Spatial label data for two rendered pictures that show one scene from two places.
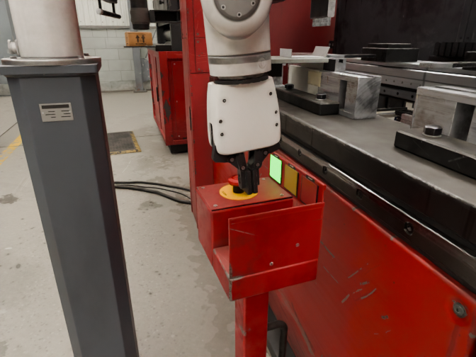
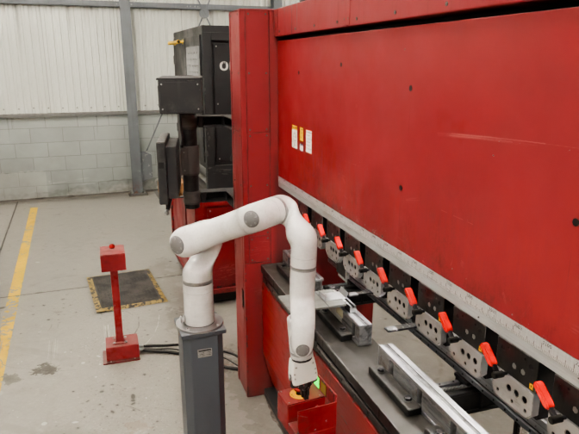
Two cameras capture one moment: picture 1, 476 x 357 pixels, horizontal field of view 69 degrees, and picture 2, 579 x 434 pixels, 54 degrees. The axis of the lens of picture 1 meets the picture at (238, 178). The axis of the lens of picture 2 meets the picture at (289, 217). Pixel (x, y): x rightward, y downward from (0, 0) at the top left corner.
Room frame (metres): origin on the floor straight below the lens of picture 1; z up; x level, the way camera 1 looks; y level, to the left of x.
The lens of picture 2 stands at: (-1.37, 0.13, 2.03)
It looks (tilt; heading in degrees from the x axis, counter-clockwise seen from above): 15 degrees down; 357
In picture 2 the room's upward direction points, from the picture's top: straight up
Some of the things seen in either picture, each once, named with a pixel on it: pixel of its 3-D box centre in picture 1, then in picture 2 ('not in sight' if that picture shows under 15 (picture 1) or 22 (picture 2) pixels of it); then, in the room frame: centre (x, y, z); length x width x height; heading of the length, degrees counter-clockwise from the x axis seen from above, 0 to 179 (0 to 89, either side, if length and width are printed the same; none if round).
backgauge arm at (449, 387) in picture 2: not in sight; (492, 387); (0.56, -0.75, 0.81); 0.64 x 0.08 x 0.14; 105
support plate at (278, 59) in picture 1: (268, 59); (311, 300); (1.00, -0.08, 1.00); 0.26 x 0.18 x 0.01; 105
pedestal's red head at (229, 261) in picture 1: (253, 216); (306, 406); (0.55, -0.03, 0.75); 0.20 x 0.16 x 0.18; 20
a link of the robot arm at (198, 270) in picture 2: not in sight; (202, 250); (0.81, 0.37, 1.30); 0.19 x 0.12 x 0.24; 143
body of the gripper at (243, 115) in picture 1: (243, 110); (302, 368); (0.49, -0.01, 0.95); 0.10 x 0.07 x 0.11; 110
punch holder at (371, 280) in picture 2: not in sight; (382, 269); (0.67, -0.32, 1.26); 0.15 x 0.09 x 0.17; 15
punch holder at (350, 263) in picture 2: not in sight; (359, 254); (0.87, -0.27, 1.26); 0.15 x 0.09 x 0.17; 15
